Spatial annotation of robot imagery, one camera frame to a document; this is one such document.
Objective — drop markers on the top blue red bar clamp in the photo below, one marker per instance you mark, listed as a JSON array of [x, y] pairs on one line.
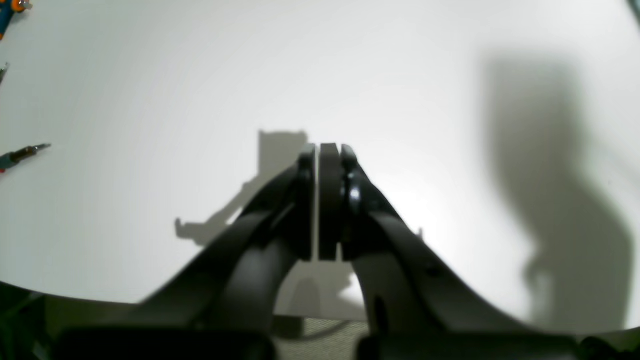
[[9, 8]]

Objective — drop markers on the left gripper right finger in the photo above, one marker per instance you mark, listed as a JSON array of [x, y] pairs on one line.
[[417, 308]]

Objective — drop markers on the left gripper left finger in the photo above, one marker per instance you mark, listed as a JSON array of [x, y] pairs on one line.
[[221, 306]]

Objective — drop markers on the blue red bar clamp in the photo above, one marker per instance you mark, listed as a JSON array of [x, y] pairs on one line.
[[11, 159], [9, 8]]

